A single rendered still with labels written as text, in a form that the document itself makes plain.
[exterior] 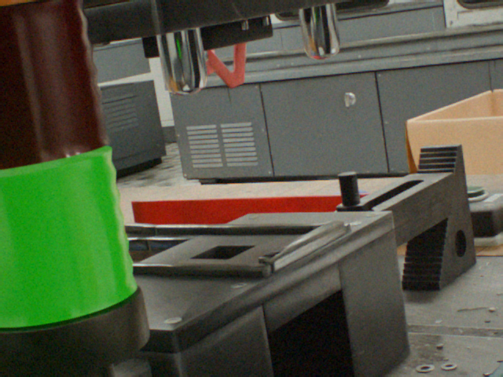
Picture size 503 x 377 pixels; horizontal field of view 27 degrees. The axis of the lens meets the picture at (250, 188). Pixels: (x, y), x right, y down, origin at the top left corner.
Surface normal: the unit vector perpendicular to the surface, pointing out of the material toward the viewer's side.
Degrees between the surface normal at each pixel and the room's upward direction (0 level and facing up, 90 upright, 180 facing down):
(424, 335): 0
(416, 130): 90
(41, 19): 76
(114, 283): 104
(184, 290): 0
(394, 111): 90
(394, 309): 90
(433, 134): 89
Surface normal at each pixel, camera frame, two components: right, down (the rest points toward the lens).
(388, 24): -0.61, 0.23
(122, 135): 0.78, -0.01
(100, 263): 0.79, 0.22
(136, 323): 0.92, -0.08
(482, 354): -0.15, -0.97
